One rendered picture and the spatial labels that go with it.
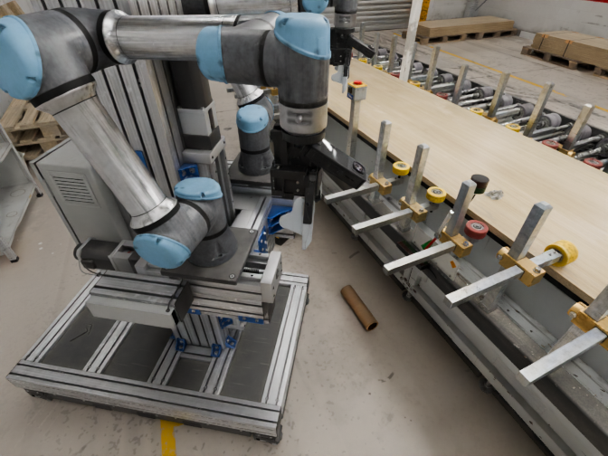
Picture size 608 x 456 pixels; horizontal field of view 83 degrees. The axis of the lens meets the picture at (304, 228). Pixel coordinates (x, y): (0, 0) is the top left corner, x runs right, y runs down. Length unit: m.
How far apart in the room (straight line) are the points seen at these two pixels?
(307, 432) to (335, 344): 0.48
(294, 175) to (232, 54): 0.20
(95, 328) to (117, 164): 1.45
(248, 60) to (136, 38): 0.31
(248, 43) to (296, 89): 0.09
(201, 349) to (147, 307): 0.78
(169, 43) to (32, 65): 0.22
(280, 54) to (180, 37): 0.26
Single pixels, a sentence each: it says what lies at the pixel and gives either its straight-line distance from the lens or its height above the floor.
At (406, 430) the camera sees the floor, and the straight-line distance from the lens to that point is 1.91.
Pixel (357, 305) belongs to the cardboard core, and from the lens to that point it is 2.12.
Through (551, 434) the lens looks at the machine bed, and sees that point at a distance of 1.96.
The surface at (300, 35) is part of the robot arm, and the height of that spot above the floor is 1.65.
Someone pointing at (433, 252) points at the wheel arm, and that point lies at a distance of 1.36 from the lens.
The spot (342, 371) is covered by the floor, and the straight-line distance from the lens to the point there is 1.97.
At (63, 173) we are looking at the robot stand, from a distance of 1.27.
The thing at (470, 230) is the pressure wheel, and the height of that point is 0.91.
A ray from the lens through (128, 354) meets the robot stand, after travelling 1.96.
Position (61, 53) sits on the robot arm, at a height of 1.60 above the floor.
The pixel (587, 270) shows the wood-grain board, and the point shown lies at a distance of 1.50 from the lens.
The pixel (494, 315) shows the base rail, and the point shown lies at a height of 0.70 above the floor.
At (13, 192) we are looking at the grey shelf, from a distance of 3.77.
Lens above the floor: 1.75
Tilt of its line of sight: 40 degrees down
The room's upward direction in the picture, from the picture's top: straight up
